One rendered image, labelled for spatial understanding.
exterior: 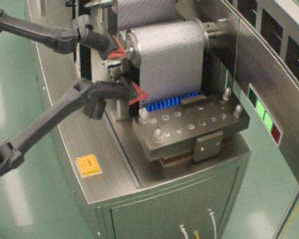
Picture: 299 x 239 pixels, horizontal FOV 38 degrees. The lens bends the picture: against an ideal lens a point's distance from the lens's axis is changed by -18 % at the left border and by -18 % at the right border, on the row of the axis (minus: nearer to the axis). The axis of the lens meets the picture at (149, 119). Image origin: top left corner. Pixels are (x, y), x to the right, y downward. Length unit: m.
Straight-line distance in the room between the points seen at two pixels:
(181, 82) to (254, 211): 1.22
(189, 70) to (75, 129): 0.49
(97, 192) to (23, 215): 1.14
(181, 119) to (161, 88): 0.13
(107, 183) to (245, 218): 1.21
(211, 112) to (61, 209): 1.27
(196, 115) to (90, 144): 0.40
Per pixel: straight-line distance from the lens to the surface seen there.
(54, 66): 2.21
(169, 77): 1.76
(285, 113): 1.48
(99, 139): 1.87
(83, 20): 1.59
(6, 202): 2.85
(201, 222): 2.17
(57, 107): 1.58
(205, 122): 1.76
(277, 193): 2.90
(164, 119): 1.76
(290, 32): 1.33
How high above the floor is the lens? 2.31
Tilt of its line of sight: 47 degrees down
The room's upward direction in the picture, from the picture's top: 1 degrees clockwise
